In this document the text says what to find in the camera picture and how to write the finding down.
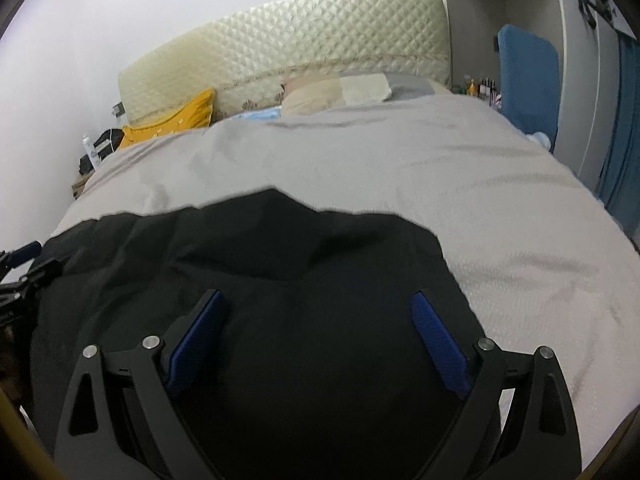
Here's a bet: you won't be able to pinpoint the black large jacket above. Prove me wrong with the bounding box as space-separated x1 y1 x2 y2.
30 190 469 479

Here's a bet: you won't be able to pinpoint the wooden nightstand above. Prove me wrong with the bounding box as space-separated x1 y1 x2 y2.
70 172 93 200

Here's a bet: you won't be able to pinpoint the white bottle on nightstand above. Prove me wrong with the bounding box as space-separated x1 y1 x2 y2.
82 136 100 169

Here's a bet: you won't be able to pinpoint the black item on nightstand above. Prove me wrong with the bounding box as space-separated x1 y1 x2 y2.
79 128 124 176

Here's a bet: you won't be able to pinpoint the grey patterned bed duvet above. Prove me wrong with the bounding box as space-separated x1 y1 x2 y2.
58 94 639 462

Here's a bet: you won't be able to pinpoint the yellow pillow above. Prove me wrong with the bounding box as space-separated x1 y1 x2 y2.
118 88 216 150

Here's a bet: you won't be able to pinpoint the light blue bed sheet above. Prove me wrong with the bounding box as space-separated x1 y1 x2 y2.
231 106 282 120

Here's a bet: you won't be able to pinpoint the cream quilted headboard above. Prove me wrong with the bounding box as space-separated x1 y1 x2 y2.
118 0 451 125

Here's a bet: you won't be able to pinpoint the bottles on far nightstand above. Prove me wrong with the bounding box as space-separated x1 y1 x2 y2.
462 75 502 110

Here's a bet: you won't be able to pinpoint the beige grey patchwork pillow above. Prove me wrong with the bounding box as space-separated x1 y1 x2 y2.
281 73 448 116

